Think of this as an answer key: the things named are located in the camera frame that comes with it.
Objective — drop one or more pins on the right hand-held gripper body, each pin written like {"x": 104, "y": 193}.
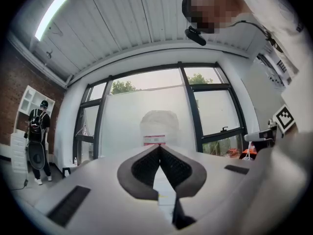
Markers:
{"x": 283, "y": 117}

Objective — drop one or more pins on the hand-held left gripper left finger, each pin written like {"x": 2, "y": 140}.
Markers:
{"x": 97, "y": 197}

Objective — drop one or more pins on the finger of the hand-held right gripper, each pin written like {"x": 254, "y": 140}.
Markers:
{"x": 256, "y": 136}

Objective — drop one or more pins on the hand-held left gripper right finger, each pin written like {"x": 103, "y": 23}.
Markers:
{"x": 215, "y": 180}

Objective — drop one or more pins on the white water dispenser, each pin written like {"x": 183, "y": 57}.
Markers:
{"x": 166, "y": 199}

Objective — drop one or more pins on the person's right forearm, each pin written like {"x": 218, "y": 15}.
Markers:
{"x": 293, "y": 131}

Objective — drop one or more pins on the small white plastic bottle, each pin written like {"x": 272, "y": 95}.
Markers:
{"x": 75, "y": 161}

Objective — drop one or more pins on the white shelf cabinet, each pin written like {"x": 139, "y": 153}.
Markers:
{"x": 22, "y": 143}

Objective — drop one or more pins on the orange black bag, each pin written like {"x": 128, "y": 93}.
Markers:
{"x": 249, "y": 153}

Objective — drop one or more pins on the black oval seat pad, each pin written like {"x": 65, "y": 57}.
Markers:
{"x": 36, "y": 155}

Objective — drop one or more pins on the black backpack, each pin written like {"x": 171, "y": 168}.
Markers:
{"x": 36, "y": 126}

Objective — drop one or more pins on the person's white shirt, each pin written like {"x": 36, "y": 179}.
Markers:
{"x": 274, "y": 13}

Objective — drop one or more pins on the ceiling light strip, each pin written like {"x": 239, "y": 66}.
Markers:
{"x": 50, "y": 15}

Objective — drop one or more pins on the black window frame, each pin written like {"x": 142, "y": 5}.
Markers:
{"x": 193, "y": 101}

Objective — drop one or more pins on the black head-worn camera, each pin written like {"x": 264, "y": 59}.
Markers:
{"x": 195, "y": 35}

